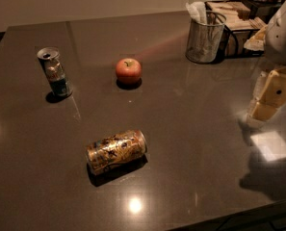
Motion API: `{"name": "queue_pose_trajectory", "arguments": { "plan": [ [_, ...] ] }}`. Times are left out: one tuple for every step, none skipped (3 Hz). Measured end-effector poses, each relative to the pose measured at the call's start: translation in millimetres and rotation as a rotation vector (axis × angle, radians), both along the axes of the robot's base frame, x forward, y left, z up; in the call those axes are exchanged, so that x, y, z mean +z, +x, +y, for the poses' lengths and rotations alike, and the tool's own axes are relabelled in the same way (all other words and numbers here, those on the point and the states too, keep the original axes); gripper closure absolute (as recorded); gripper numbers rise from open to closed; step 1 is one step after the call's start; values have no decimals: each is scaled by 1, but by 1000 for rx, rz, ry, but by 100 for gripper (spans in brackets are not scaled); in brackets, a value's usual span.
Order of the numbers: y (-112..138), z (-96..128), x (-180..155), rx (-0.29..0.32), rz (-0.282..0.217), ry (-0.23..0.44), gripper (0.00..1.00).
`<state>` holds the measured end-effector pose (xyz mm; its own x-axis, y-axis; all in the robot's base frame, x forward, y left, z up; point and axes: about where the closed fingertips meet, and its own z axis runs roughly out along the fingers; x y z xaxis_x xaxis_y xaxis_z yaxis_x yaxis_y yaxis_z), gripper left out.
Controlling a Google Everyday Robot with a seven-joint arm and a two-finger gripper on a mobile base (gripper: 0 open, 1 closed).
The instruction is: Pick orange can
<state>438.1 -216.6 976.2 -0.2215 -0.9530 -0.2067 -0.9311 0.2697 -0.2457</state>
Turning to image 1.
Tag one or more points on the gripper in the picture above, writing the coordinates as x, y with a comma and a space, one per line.
282, 38

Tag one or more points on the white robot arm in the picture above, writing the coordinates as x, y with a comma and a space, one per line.
275, 38

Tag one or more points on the orange patterned can lying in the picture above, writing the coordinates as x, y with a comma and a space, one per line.
115, 151

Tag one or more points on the green white upright can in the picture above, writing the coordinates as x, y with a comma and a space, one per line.
49, 59

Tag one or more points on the wooden condiment box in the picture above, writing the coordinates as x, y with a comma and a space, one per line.
239, 26

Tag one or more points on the dark tray rack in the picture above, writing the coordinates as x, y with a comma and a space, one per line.
264, 10

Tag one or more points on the metal mesh cup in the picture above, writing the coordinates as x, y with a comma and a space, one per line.
204, 38

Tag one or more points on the white napkins in cup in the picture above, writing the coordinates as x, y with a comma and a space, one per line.
197, 11

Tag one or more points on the red apple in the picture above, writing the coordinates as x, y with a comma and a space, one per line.
128, 71

